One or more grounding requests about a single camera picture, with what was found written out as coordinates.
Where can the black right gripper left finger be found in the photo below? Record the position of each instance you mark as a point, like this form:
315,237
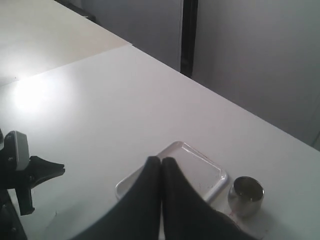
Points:
137,215

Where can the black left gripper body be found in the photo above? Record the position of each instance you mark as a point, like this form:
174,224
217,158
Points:
10,224

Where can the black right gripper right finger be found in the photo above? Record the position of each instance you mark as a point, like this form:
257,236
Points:
186,216

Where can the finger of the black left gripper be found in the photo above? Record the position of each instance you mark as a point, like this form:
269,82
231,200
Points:
40,170
25,202

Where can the small steel cup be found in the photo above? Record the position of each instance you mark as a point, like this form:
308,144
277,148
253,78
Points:
245,196

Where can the white rectangular tray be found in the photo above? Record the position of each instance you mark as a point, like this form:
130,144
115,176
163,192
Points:
204,175

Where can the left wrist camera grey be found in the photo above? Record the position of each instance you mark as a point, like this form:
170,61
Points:
16,150

